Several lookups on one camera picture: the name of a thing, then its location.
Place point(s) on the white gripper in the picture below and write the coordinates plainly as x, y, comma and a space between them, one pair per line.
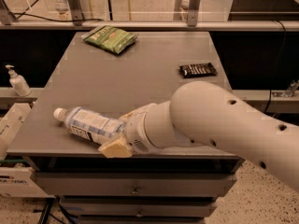
135, 131

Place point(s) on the blue plastic water bottle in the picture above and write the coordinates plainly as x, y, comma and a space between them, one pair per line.
88, 124

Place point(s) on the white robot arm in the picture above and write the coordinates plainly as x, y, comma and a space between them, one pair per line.
202, 113

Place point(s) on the black rxbar chocolate bar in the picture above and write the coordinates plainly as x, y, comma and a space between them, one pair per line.
198, 70

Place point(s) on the white pump dispenser bottle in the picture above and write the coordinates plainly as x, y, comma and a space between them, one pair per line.
18, 82

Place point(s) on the grey drawer cabinet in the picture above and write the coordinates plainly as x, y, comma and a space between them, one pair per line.
114, 85

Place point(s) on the top grey drawer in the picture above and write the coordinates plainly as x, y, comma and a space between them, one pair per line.
137, 185

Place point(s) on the grey drawer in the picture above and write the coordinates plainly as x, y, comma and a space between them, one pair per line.
137, 185
139, 207

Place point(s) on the middle grey drawer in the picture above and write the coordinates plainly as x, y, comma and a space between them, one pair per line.
139, 207

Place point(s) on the green chip bag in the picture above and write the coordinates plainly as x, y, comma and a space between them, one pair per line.
110, 38

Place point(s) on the white cardboard box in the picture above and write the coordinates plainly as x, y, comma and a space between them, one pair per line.
10, 125

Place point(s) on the white box with label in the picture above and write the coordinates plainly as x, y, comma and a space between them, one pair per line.
19, 182

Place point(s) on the metal rail frame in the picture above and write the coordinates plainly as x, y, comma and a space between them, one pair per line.
151, 15

